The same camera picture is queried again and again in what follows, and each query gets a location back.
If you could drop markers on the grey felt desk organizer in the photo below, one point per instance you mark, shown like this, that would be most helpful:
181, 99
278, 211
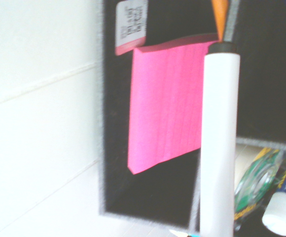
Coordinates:
113, 172

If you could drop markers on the white barcode label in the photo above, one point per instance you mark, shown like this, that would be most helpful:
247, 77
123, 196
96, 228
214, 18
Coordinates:
132, 24

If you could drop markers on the blue yellow glue stick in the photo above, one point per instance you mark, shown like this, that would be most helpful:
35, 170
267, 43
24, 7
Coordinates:
281, 212

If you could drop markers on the white marker black cap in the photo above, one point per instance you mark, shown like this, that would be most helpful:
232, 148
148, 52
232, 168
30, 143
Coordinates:
218, 148

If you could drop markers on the green clear tape dispenser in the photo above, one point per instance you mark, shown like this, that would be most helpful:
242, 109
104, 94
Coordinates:
254, 187

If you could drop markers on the pink sticky note pad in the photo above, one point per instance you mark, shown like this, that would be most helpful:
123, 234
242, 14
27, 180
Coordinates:
165, 111

